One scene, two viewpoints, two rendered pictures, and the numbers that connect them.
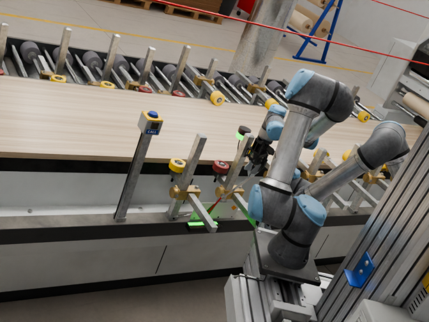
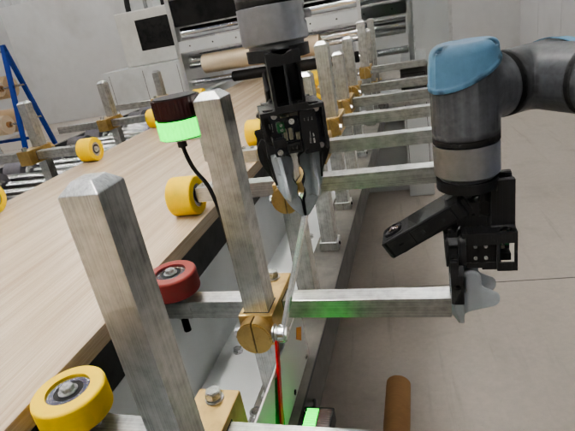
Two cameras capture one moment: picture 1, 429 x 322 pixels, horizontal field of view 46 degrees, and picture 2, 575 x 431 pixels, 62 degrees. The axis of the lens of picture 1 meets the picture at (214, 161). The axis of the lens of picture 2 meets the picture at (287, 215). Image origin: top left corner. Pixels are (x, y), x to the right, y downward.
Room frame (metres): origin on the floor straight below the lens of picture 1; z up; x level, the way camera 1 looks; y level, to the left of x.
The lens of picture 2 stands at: (1.62, 0.16, 1.24)
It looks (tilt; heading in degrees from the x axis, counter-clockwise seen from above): 22 degrees down; 327
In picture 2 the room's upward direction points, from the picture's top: 11 degrees counter-clockwise
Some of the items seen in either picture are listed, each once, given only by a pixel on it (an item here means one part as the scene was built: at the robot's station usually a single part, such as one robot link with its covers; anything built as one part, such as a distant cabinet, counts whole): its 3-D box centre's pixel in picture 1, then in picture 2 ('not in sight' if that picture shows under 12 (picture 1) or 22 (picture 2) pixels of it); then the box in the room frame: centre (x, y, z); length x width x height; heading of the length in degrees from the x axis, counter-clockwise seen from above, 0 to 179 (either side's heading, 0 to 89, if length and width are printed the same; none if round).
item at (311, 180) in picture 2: (253, 170); (313, 183); (2.07, -0.18, 1.04); 0.06 x 0.03 x 0.09; 149
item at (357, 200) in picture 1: (365, 188); (346, 127); (2.77, -0.88, 0.87); 0.03 x 0.03 x 0.48; 39
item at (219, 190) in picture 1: (228, 191); (265, 310); (2.16, -0.12, 0.85); 0.13 x 0.06 x 0.05; 129
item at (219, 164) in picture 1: (218, 172); (179, 300); (2.28, -0.04, 0.85); 0.08 x 0.08 x 0.11
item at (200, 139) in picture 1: (185, 179); (173, 420); (1.98, 0.09, 0.91); 0.03 x 0.03 x 0.48; 39
